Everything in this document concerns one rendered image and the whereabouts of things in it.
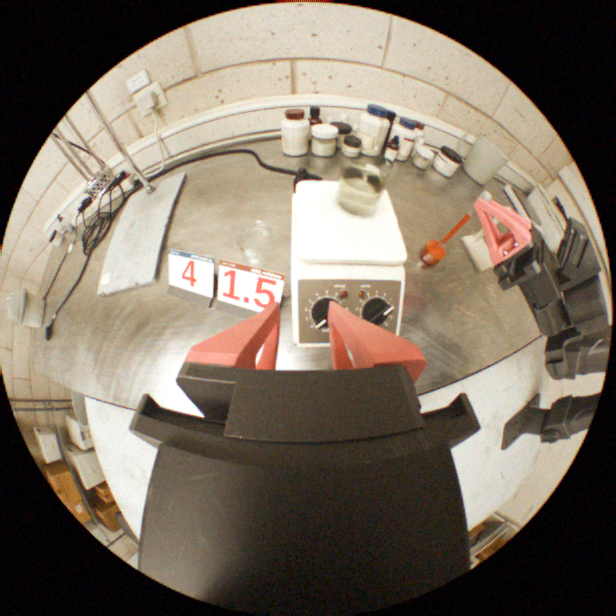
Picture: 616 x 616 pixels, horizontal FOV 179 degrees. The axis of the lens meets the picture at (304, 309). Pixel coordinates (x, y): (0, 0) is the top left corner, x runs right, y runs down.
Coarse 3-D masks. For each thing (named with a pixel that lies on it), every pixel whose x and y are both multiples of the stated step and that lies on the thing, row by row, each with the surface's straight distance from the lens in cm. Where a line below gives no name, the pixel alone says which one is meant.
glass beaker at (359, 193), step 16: (352, 144) 22; (352, 160) 23; (368, 160) 23; (384, 160) 22; (352, 176) 19; (368, 176) 18; (384, 176) 19; (336, 192) 23; (352, 192) 20; (368, 192) 20; (352, 208) 22; (368, 208) 22
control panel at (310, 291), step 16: (304, 288) 21; (320, 288) 21; (336, 288) 21; (352, 288) 21; (368, 288) 22; (384, 288) 23; (400, 288) 23; (304, 304) 21; (352, 304) 22; (304, 320) 21; (304, 336) 22; (320, 336) 22
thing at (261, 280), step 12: (228, 276) 27; (240, 276) 26; (252, 276) 25; (264, 276) 24; (228, 288) 27; (240, 288) 26; (252, 288) 25; (264, 288) 25; (276, 288) 24; (240, 300) 27; (252, 300) 26; (264, 300) 25; (276, 300) 25
